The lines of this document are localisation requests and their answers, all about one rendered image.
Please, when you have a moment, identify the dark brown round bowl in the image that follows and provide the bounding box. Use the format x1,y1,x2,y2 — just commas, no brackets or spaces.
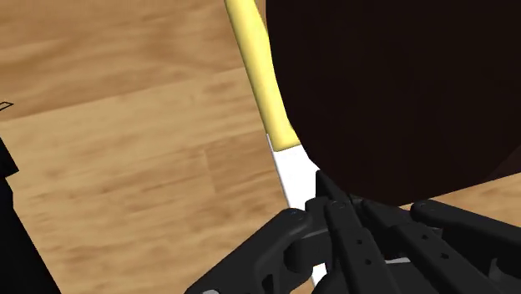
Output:
264,0,521,207

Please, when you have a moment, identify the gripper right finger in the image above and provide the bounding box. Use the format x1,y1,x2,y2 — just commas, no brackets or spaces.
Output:
357,197,521,294

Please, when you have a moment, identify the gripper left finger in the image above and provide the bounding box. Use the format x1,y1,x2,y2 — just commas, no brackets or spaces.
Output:
185,170,402,294

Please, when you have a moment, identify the yellow handled white knife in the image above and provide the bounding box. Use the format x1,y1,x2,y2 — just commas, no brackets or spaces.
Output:
223,0,329,286

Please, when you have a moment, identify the black robot stand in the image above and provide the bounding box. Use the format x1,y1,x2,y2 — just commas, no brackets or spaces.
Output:
0,137,62,294

